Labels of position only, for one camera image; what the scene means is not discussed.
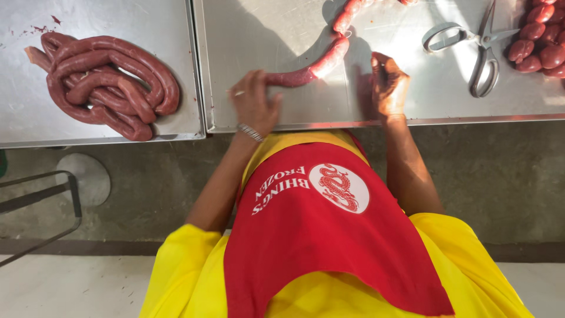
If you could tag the large steel tray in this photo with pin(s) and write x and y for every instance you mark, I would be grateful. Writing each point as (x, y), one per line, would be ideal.
(273, 35)

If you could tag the round grey floor disc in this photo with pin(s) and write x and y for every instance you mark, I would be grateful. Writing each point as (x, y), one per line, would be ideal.
(92, 176)

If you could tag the person's left hand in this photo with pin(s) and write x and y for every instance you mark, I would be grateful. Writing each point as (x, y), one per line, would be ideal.
(252, 106)

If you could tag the dark metal frame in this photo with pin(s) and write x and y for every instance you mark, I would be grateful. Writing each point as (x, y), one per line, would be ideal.
(76, 194)

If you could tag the yellow garment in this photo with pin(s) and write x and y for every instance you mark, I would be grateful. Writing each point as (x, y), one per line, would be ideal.
(185, 278)

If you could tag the red printed apron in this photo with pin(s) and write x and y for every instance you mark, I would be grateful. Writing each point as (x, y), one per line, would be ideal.
(326, 247)

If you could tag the person's right fingers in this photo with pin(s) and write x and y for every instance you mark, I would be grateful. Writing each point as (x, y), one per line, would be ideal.
(378, 66)

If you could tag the green object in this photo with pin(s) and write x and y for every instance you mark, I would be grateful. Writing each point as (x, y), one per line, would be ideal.
(2, 163)

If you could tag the pile of short sausage links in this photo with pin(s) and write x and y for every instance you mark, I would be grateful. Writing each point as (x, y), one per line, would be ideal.
(540, 48)

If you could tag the small steel tray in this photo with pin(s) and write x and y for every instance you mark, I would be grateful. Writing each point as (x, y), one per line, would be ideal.
(110, 17)

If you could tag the person's right hand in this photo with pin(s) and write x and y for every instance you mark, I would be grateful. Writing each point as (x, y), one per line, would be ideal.
(390, 90)

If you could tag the steel kitchen scissors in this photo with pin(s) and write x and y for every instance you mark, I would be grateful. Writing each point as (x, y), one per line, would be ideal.
(484, 57)

